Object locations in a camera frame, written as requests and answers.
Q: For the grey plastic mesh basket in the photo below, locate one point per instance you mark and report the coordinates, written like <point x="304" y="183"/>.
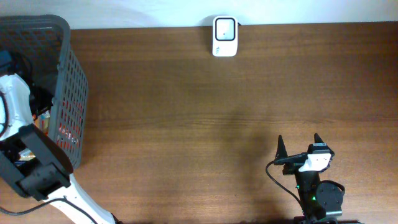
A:
<point x="44" y="44"/>

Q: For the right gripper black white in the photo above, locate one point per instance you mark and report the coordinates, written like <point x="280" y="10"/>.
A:
<point x="293" y="162"/>

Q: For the white barcode scanner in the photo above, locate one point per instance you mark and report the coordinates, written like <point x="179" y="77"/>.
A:
<point x="224" y="36"/>

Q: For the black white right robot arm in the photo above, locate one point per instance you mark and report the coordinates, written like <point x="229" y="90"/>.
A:
<point x="320" y="200"/>

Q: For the red Hacks candy bag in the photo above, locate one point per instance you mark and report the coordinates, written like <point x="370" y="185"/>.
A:
<point x="70" y="130"/>

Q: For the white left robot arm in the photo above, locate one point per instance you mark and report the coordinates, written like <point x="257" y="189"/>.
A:
<point x="31" y="163"/>

